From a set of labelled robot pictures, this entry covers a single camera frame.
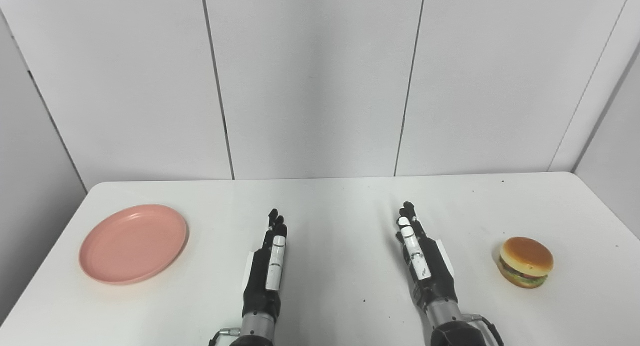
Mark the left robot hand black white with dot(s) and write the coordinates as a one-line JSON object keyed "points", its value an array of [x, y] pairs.
{"points": [[265, 271]]}

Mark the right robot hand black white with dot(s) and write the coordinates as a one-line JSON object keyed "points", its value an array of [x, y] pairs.
{"points": [[425, 266]]}

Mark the toy hamburger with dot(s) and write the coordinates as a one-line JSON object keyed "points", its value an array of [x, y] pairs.
{"points": [[525, 262]]}

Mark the pink plastic plate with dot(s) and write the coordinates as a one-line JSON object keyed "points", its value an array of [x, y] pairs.
{"points": [[133, 244]]}

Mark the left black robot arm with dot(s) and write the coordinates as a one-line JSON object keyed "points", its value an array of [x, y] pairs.
{"points": [[256, 331]]}

